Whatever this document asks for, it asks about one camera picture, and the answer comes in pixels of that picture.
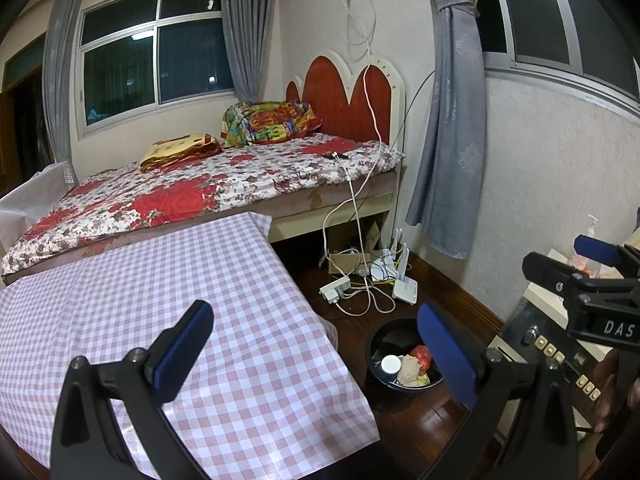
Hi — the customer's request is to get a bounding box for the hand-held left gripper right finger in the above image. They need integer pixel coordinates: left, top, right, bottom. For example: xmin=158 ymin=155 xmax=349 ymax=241
xmin=416 ymin=301 xmax=584 ymax=480

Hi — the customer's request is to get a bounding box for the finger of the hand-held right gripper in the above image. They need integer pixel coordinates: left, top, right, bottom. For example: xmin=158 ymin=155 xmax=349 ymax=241
xmin=522 ymin=252 xmax=626 ymax=300
xmin=574 ymin=235 xmax=640 ymax=278

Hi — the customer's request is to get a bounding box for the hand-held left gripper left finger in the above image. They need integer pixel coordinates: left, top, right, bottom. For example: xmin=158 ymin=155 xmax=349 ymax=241
xmin=50 ymin=300 xmax=216 ymax=480

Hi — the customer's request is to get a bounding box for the black round bin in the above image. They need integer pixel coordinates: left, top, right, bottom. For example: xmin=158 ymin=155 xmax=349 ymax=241
xmin=365 ymin=316 xmax=446 ymax=401

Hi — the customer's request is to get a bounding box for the person's right hand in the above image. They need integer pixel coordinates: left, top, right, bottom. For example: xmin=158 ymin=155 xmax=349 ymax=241
xmin=592 ymin=347 xmax=640 ymax=461

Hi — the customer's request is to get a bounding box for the pump bottle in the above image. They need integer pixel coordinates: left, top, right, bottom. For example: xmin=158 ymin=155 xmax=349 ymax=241
xmin=567 ymin=214 xmax=601 ymax=278

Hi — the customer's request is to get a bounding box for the cream side cabinet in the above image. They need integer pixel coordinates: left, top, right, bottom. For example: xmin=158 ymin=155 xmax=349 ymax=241
xmin=487 ymin=247 xmax=640 ymax=441

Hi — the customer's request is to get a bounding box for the black appliance with buttons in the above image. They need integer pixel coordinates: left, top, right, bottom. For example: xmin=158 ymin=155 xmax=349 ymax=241
xmin=500 ymin=300 xmax=618 ymax=411

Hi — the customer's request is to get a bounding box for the white router with antennas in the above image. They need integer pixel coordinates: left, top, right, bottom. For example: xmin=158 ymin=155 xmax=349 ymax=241
xmin=392 ymin=229 xmax=418 ymax=307

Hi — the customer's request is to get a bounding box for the pink checkered tablecloth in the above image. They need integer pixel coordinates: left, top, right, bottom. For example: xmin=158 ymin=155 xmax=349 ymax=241
xmin=0 ymin=212 xmax=381 ymax=480

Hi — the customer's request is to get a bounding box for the white modem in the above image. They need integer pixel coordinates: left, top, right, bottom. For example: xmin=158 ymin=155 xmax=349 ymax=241
xmin=370 ymin=255 xmax=398 ymax=281

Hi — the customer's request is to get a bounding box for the white power strip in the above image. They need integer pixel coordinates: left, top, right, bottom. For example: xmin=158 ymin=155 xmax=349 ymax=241
xmin=320 ymin=276 xmax=351 ymax=306

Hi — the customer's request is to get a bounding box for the cardboard box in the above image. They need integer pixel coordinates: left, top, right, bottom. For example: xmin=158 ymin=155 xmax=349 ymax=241
xmin=327 ymin=220 xmax=383 ymax=276

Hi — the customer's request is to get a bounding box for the red floral bedsheet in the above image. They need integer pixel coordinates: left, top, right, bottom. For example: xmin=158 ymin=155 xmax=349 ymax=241
xmin=2 ymin=135 xmax=406 ymax=276

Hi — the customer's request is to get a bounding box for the bed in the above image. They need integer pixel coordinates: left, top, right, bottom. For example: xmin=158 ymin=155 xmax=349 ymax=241
xmin=0 ymin=135 xmax=408 ymax=286

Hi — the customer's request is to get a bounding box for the tied grey curtain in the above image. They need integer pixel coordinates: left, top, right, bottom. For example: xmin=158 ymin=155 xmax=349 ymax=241
xmin=405 ymin=0 xmax=488 ymax=261

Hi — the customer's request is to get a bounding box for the folded yellow red blanket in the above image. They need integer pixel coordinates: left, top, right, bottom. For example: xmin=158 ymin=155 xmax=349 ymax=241
xmin=139 ymin=132 xmax=222 ymax=173

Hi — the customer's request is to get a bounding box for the white plastic sheet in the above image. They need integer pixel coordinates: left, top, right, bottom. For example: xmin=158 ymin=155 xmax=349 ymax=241
xmin=0 ymin=160 xmax=71 ymax=241

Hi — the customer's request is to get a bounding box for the curved glass window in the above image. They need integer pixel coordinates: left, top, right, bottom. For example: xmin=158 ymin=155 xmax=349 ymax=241
xmin=475 ymin=0 xmax=640 ymax=116

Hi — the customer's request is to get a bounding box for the colourful patterned pillow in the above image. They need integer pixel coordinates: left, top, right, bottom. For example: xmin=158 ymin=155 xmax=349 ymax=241
xmin=221 ymin=100 xmax=323 ymax=148

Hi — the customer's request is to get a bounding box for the dark wooden door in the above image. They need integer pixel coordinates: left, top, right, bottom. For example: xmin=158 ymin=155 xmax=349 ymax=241
xmin=0 ymin=67 xmax=51 ymax=196

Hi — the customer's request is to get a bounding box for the sliding glass window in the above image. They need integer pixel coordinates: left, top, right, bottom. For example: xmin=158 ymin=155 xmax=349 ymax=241
xmin=77 ymin=0 xmax=236 ymax=136

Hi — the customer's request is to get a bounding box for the red heart headboard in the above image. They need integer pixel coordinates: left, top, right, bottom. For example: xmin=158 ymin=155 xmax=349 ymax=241
xmin=285 ymin=50 xmax=407 ymax=153

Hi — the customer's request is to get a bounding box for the white power cable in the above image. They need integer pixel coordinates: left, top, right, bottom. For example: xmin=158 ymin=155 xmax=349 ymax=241
xmin=322 ymin=152 xmax=401 ymax=317

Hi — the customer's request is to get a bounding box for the thin grey cable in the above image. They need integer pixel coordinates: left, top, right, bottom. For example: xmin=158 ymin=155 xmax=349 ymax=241
xmin=387 ymin=69 xmax=437 ymax=256

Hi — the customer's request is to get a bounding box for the white charging cable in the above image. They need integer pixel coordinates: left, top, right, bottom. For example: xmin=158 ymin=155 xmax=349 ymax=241
xmin=345 ymin=0 xmax=396 ymax=153

